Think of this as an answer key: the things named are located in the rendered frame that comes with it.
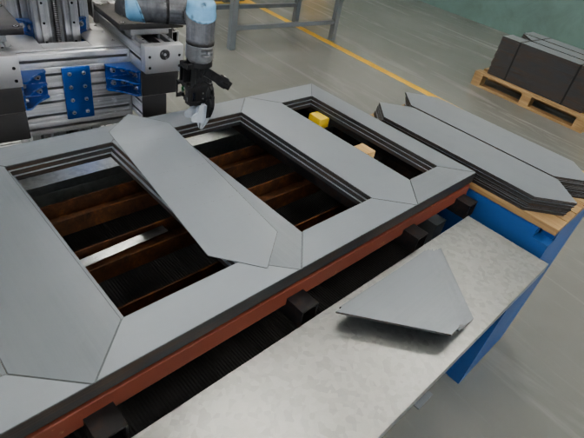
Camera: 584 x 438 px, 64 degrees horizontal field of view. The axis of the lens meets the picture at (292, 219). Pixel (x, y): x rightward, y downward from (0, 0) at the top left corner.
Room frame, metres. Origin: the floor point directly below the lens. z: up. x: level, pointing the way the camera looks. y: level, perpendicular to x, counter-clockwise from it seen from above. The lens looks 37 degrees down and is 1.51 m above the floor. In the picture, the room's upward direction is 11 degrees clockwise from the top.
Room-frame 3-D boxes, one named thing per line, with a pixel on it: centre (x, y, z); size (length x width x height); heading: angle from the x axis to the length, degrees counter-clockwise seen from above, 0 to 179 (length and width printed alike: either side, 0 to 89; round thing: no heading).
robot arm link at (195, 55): (1.24, 0.33, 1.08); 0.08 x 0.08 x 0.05
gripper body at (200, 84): (1.24, 0.34, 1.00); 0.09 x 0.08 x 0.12; 140
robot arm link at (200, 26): (1.25, 0.34, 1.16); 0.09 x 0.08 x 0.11; 25
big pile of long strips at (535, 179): (1.59, -0.60, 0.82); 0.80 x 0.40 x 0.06; 50
